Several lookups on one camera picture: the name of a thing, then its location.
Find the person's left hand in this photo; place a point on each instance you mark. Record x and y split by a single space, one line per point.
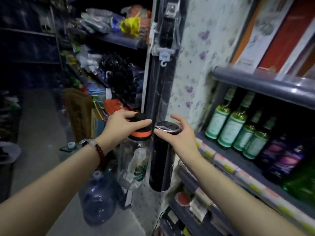
115 130

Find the person's right hand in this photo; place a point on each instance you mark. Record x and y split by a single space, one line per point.
184 144

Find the person's right thumb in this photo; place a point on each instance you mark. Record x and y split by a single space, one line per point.
162 136

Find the person's left thumb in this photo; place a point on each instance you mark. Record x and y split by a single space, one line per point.
139 125

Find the black tumbler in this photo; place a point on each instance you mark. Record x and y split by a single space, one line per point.
161 164

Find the clear bottle with orange-black cap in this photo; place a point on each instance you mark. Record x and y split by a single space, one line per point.
134 164

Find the person's right forearm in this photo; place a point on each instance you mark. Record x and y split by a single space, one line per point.
233 201

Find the person's left forearm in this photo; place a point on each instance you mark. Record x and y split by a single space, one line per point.
49 191

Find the red orange packet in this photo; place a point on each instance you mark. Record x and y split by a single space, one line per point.
114 105

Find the black paper roll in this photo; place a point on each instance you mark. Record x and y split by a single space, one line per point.
160 88

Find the pile of black goods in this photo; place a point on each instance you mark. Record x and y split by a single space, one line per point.
120 76

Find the blue folded packet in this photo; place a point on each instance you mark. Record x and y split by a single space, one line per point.
96 92

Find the green bottle with white label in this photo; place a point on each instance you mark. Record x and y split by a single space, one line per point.
256 144
244 137
217 120
231 127

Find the brown cardboard box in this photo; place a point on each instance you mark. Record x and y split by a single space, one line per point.
78 113

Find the red round packaged item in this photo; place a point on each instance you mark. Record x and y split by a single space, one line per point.
183 199

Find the clear jug with pale cap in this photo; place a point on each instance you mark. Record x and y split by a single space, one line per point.
69 149

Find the large blue water jug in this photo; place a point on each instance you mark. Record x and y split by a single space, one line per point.
98 201

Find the floral covered shelf side panel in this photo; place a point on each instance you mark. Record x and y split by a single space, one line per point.
201 58

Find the grey goods shelf rack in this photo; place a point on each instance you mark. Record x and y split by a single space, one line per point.
115 40

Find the yellow plastic packet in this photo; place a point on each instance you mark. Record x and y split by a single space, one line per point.
131 26

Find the black item in clear hanging pack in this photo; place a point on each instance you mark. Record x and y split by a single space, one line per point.
167 29

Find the purple bottle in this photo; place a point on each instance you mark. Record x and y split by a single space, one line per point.
272 151
286 162

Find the pile of grey packaged goods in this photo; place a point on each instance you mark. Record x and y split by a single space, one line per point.
97 20

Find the orange plastic packet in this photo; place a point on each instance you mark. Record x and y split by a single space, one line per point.
137 11

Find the grey metal shelf rack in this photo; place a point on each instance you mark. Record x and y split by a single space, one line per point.
265 83

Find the grey bin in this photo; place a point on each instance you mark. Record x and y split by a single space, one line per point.
7 164

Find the dark shelf rack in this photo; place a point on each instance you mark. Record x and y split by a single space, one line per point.
27 41

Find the orange and white flat box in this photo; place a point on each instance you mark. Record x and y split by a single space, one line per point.
260 31

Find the bright green bottle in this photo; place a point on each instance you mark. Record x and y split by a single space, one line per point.
301 183

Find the red flat box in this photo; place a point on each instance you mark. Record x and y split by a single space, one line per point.
288 39

